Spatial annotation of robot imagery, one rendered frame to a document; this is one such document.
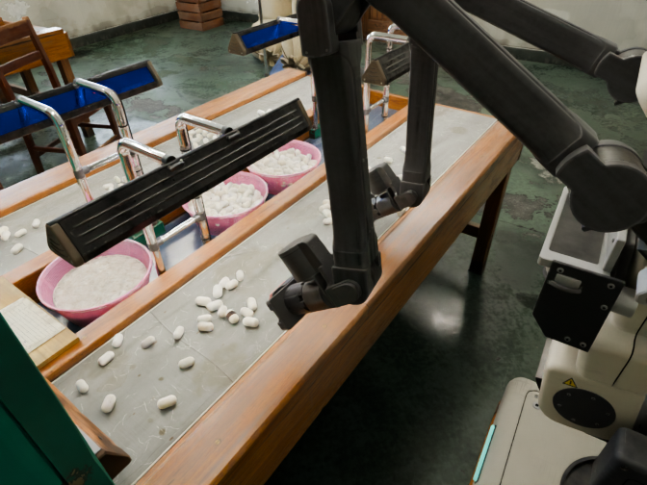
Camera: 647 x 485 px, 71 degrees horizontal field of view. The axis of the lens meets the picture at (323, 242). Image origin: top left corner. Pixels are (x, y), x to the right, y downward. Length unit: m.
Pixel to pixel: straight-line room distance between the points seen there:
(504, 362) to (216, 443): 1.38
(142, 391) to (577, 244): 0.83
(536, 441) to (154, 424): 1.03
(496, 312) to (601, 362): 1.28
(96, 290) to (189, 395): 0.42
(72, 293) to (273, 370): 0.57
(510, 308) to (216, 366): 1.53
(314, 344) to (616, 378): 0.55
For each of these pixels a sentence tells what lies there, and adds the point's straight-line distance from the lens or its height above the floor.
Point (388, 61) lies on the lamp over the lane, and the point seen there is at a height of 1.10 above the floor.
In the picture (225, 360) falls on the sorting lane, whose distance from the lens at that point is 0.99.
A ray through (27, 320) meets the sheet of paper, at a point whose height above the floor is 0.78.
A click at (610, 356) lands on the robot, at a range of 0.92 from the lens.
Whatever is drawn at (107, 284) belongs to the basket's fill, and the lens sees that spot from 1.27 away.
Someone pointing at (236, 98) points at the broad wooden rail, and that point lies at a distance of 2.15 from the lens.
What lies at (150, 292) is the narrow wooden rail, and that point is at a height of 0.76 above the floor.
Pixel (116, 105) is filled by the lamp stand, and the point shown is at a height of 1.09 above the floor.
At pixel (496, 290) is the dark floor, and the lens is 2.29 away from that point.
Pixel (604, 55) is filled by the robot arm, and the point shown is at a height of 1.27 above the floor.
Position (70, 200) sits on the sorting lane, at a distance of 1.64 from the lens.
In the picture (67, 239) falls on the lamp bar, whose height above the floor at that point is 1.09.
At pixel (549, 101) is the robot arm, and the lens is 0.56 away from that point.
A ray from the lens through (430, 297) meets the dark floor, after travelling 2.17.
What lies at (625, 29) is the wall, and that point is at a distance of 5.48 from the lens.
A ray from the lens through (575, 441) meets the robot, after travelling 1.55.
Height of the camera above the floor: 1.51
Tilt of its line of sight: 38 degrees down
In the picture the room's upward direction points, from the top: 1 degrees counter-clockwise
